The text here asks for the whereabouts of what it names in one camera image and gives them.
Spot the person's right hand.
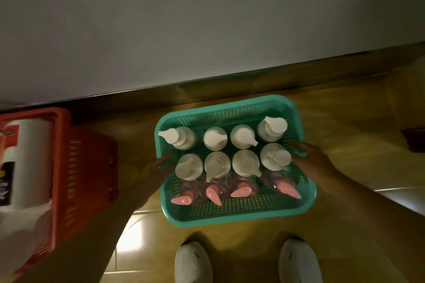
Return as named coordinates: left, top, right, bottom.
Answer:
left=289, top=141, right=340, bottom=195

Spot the person's left hand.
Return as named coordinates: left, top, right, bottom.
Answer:
left=127, top=155, right=176, bottom=204

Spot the clear pink pump bottle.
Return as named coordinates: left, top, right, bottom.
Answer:
left=170, top=180, right=203, bottom=207
left=229, top=175, right=259, bottom=199
left=202, top=178, right=230, bottom=207
left=260, top=170, right=302, bottom=200

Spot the teal plastic basket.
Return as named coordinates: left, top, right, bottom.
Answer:
left=154, top=94, right=318, bottom=228

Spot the person's right forearm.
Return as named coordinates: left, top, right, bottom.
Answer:
left=317, top=170, right=425, bottom=283

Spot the person's left forearm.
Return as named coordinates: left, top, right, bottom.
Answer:
left=13, top=190, right=150, bottom=283

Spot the red plastic basket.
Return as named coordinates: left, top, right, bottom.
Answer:
left=0, top=107, right=120, bottom=277

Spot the person's left white shoe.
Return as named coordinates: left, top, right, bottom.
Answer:
left=175, top=241, right=213, bottom=283

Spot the person's white shoe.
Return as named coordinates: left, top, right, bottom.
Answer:
left=278, top=238, right=323, bottom=283
left=175, top=241, right=213, bottom=283

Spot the person's right white shoe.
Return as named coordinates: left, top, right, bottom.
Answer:
left=278, top=238, right=323, bottom=283

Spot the white paper roll package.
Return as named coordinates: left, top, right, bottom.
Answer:
left=0, top=119, right=55, bottom=209

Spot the white plastic package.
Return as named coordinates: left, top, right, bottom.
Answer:
left=0, top=206, right=54, bottom=277

